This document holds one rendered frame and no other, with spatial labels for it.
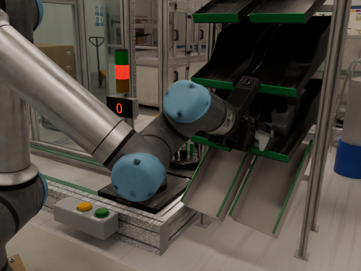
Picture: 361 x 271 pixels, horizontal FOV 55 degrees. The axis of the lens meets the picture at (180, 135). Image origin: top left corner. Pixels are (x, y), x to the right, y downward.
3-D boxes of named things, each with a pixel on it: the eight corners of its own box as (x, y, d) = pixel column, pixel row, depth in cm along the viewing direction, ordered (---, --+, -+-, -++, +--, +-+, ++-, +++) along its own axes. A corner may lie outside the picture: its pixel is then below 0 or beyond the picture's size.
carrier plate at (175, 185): (157, 215, 105) (157, 208, 104) (97, 195, 116) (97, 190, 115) (193, 185, 125) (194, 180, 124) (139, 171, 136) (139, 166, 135)
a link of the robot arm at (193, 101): (151, 99, 63) (183, 66, 60) (185, 114, 72) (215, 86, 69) (169, 131, 59) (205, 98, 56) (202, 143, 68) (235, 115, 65)
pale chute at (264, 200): (278, 239, 88) (273, 233, 84) (233, 220, 96) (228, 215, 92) (316, 145, 96) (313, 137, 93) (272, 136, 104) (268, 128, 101)
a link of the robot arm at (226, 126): (200, 93, 71) (234, 98, 66) (211, 99, 74) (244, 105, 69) (189, 128, 70) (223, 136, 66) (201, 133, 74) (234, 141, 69)
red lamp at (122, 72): (123, 79, 125) (123, 65, 123) (113, 78, 127) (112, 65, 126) (131, 78, 129) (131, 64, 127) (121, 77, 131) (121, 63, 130)
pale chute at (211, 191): (223, 222, 95) (217, 216, 91) (186, 206, 103) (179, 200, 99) (263, 137, 103) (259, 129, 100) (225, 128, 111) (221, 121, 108)
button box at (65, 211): (103, 241, 100) (102, 222, 98) (53, 220, 110) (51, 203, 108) (119, 229, 106) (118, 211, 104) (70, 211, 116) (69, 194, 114)
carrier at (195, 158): (195, 184, 126) (196, 151, 122) (142, 170, 137) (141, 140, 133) (222, 163, 146) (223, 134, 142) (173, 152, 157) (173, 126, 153)
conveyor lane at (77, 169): (157, 240, 108) (157, 212, 105) (-8, 179, 147) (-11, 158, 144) (199, 202, 131) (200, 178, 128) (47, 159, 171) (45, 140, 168)
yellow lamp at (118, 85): (123, 93, 126) (123, 79, 125) (113, 92, 129) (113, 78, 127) (132, 91, 130) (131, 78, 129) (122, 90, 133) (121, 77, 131)
